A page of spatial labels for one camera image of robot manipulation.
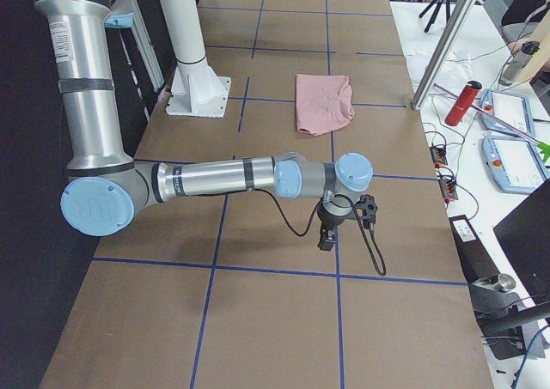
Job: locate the near teach pendant tablet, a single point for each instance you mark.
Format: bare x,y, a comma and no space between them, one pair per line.
514,164

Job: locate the red cylindrical bottle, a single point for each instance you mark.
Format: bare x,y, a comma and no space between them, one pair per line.
463,102

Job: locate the far teach pendant tablet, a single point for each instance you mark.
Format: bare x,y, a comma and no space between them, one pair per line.
513,109

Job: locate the white camera post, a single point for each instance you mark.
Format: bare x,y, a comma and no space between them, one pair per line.
196,89

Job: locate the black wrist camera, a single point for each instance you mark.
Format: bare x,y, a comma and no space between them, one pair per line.
367,208

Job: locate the orange terminal block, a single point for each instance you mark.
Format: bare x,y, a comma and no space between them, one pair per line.
438,156

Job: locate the black camera tripod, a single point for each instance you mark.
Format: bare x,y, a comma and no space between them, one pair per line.
434,7

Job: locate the black monitor stand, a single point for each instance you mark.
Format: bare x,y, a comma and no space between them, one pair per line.
508,324

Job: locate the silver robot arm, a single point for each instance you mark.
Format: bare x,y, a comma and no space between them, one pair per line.
107,188

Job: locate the pink printed t-shirt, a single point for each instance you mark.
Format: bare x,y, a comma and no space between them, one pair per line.
323,103

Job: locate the dark water bottle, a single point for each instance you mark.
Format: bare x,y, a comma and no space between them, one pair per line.
519,61

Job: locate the aluminium frame post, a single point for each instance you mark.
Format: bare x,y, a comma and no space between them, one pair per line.
450,33

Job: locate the reacher grabber stick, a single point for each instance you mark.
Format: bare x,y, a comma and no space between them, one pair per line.
543,146

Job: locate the teach pendant tablet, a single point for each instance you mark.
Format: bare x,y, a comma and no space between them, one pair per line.
514,164
513,109

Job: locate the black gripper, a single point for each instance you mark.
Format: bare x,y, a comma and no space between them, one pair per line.
329,222

